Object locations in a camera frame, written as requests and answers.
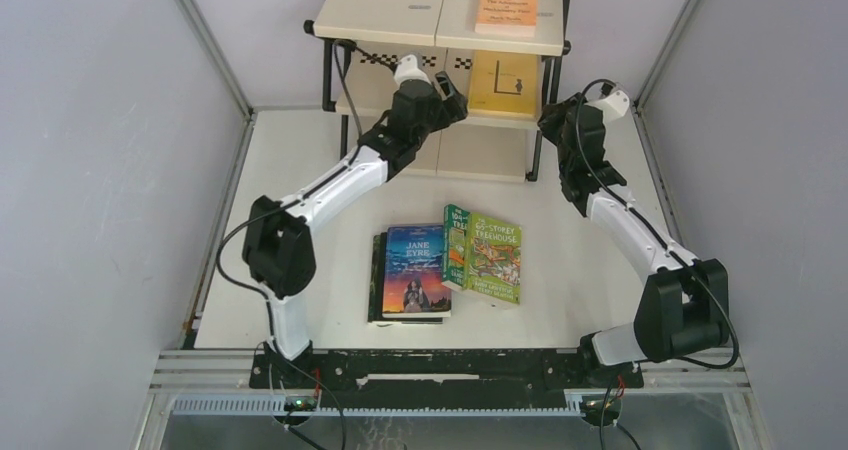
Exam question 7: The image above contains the yellow book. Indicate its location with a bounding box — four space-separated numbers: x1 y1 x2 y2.
468 50 539 119

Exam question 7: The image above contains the dark green treehouse book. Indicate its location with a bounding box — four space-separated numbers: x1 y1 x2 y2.
442 204 470 291

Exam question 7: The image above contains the orange paperback book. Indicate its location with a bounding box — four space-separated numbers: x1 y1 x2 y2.
474 0 539 38

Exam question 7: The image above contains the light green treehouse book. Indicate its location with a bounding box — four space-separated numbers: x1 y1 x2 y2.
463 212 522 308

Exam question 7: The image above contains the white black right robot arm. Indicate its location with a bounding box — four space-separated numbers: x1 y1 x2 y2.
537 91 739 386

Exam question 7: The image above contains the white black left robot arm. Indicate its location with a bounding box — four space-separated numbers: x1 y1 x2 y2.
242 71 468 387

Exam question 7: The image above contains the cream three-tier shelf rack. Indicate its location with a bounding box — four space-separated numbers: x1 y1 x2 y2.
304 0 570 182

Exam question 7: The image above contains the dark black-green book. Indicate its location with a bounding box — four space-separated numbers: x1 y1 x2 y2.
367 232 444 328

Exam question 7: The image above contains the Jane Eyre blue book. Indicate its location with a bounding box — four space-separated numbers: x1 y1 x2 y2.
380 224 452 322

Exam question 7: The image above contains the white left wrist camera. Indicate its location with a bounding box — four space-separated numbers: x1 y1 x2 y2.
393 52 431 88

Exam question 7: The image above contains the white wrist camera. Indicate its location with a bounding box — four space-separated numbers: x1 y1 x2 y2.
589 88 631 125
393 52 431 88

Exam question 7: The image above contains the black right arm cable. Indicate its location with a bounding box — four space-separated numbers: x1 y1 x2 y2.
573 78 741 435

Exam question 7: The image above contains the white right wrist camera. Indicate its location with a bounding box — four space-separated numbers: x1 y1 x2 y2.
589 88 631 125

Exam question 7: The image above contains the black left camera cable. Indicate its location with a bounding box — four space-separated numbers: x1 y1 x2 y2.
215 38 399 342

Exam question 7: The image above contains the black mounting base rail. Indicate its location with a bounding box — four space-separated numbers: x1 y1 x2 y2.
248 344 645 412

